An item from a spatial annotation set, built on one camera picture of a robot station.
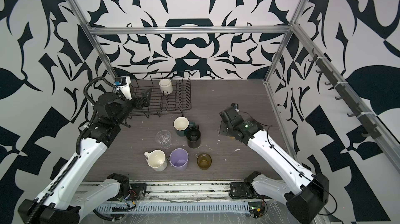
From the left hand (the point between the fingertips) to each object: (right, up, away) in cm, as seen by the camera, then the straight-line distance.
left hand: (139, 86), depth 71 cm
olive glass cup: (+29, -39, +12) cm, 50 cm away
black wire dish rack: (+14, -7, +31) cm, 35 cm away
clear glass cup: (+6, -29, +21) cm, 36 cm away
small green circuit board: (+52, -56, +1) cm, 76 cm away
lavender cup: (+16, -36, +8) cm, 40 cm away
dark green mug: (+22, -21, +17) cm, 35 cm away
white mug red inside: (+4, +3, +33) cm, 34 cm away
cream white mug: (+4, -38, +12) cm, 40 cm away
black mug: (+23, -28, +19) cm, 41 cm away
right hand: (+39, -19, +8) cm, 44 cm away
